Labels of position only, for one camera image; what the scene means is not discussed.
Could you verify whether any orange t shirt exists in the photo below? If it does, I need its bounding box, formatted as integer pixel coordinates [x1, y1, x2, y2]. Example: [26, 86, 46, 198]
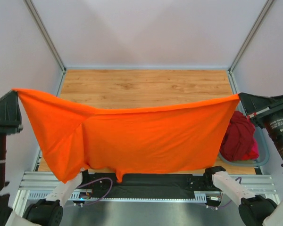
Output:
[17, 89, 239, 182]

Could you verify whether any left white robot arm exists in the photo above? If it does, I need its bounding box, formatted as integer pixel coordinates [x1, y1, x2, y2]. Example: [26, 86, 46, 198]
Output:
[0, 91, 83, 226]

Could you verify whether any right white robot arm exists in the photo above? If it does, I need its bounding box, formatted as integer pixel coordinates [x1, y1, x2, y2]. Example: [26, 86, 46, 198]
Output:
[204, 93, 283, 226]

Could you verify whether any dark red t shirt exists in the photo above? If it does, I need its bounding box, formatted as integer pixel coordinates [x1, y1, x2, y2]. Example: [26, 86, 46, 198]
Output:
[219, 111, 255, 161]

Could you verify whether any magenta t shirt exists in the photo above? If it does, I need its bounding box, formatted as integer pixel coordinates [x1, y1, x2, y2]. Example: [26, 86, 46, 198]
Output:
[241, 139, 259, 161]

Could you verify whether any clear plastic basket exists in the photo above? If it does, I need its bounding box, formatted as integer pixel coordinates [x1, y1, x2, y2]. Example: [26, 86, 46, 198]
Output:
[218, 127, 270, 167]

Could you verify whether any black cloth strip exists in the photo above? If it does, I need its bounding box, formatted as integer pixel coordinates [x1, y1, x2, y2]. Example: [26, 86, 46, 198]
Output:
[91, 173, 195, 199]

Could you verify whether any aluminium front rail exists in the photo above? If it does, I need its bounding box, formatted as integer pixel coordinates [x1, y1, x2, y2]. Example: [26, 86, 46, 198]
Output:
[19, 171, 277, 194]

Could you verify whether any right aluminium corner post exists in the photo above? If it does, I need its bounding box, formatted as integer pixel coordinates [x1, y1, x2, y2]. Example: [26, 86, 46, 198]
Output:
[228, 0, 275, 73]

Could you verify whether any aluminium corner post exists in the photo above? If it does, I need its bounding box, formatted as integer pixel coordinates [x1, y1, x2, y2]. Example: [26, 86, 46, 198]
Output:
[228, 0, 275, 73]
[23, 0, 66, 72]

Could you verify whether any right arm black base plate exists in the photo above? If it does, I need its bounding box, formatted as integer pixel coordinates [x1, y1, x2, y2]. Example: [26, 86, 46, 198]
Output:
[187, 174, 221, 192]

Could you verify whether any slotted grey cable duct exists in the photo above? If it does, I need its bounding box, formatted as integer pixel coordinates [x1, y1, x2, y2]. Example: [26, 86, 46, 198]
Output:
[28, 191, 208, 202]

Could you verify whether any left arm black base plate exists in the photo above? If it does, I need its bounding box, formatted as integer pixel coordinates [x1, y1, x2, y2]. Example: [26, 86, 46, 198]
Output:
[82, 173, 111, 190]

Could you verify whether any left aluminium corner post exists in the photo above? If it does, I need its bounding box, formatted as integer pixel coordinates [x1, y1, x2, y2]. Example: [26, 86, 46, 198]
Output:
[23, 0, 66, 72]

